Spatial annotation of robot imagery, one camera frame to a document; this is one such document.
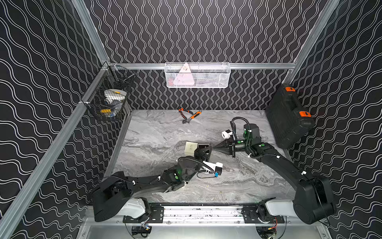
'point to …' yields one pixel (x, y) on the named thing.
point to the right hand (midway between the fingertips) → (214, 148)
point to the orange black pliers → (181, 109)
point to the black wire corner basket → (110, 96)
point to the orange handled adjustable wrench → (187, 121)
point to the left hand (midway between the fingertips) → (208, 141)
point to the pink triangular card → (184, 77)
